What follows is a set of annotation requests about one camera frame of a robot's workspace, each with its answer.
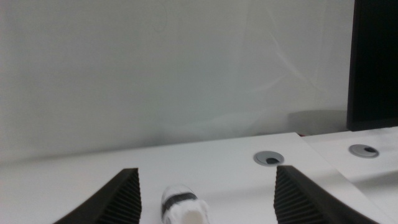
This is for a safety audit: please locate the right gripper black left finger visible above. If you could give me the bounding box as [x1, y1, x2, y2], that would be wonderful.
[52, 167, 143, 224]

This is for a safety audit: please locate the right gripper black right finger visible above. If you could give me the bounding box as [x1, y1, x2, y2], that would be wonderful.
[273, 164, 381, 224]

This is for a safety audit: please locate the white and black toy sneaker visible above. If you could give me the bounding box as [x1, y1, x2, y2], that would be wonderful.
[160, 184, 211, 224]

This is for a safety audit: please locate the white backdrop curtain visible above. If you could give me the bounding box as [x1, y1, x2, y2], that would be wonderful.
[0, 0, 356, 162]

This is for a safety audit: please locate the black monitor screen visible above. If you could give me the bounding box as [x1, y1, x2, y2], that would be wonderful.
[346, 0, 398, 132]

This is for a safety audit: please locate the grey round cable grommet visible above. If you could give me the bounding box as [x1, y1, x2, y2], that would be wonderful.
[348, 144, 380, 159]
[253, 151, 285, 167]

